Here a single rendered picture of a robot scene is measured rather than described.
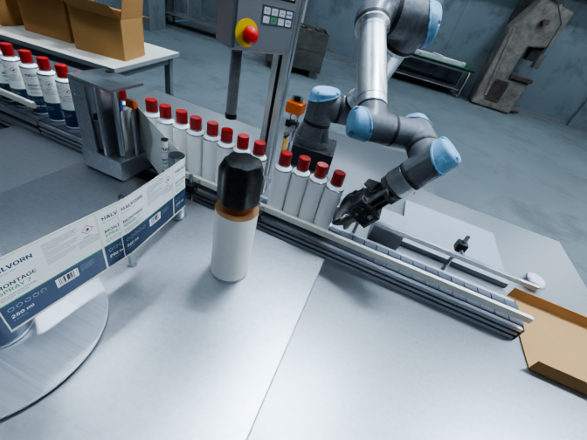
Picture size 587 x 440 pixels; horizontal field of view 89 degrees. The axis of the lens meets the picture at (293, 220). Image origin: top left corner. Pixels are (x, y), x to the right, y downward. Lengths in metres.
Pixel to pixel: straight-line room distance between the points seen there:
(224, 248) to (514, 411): 0.72
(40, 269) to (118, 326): 0.17
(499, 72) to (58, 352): 9.81
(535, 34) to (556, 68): 1.90
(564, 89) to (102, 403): 11.77
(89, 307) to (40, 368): 0.12
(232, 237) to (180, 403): 0.29
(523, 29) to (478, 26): 1.27
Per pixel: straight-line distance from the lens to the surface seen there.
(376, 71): 0.83
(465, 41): 10.60
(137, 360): 0.63
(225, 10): 0.86
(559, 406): 1.01
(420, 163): 0.73
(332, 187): 0.81
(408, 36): 1.05
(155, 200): 0.72
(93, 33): 2.63
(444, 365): 0.86
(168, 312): 0.67
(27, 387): 0.65
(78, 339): 0.66
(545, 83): 11.53
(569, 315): 1.27
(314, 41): 6.73
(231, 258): 0.65
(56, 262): 0.63
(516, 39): 9.84
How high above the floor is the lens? 1.44
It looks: 38 degrees down
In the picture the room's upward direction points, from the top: 16 degrees clockwise
